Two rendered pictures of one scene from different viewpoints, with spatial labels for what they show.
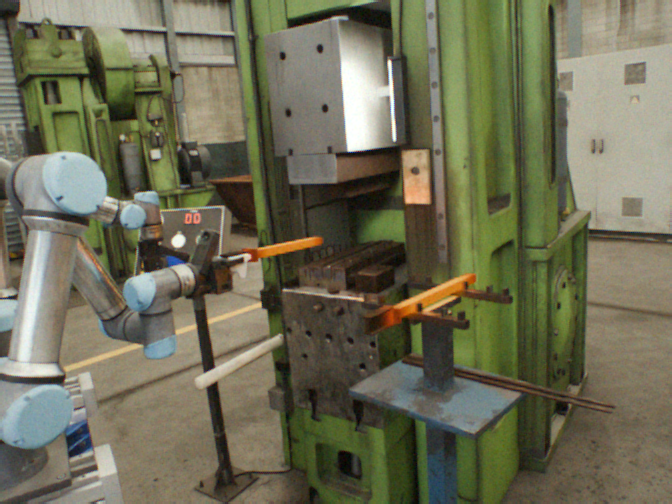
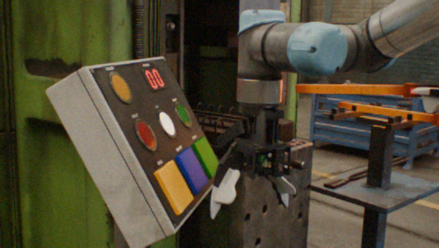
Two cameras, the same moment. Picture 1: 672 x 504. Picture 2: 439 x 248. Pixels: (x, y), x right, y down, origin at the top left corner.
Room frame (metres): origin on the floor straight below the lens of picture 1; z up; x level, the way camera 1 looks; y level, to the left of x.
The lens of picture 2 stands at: (1.82, 1.45, 1.25)
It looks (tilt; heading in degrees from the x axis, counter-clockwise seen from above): 11 degrees down; 273
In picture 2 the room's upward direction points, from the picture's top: 1 degrees clockwise
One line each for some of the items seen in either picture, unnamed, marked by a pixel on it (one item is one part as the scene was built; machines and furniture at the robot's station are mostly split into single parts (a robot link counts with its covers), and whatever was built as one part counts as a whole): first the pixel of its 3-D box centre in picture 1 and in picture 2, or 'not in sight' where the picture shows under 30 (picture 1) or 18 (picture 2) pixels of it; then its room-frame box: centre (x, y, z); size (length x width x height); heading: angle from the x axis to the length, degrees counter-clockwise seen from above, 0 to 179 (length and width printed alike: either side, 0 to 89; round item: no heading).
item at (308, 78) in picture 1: (351, 91); not in sight; (1.93, -0.08, 1.56); 0.42 x 0.39 x 0.40; 145
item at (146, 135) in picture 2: not in sight; (146, 134); (1.98, 0.70, 1.09); 0.05 x 0.03 x 0.04; 55
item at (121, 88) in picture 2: not in sight; (120, 87); (2.02, 0.69, 1.16); 0.05 x 0.03 x 0.04; 55
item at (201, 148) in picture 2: not in sight; (204, 158); (1.90, 0.51, 1.01); 0.07 x 0.05 x 0.07; 80
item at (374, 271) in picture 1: (375, 278); (271, 129); (1.73, -0.10, 0.95); 0.12 x 0.08 x 0.06; 145
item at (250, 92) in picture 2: (152, 232); (260, 92); (1.79, 0.63, 1.16); 0.08 x 0.08 x 0.05
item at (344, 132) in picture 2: not in sight; (375, 119); (0.40, -3.84, 0.36); 1.20 x 0.80 x 0.72; 139
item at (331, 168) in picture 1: (346, 163); (201, 9); (1.95, -0.04, 1.32); 0.42 x 0.20 x 0.10; 145
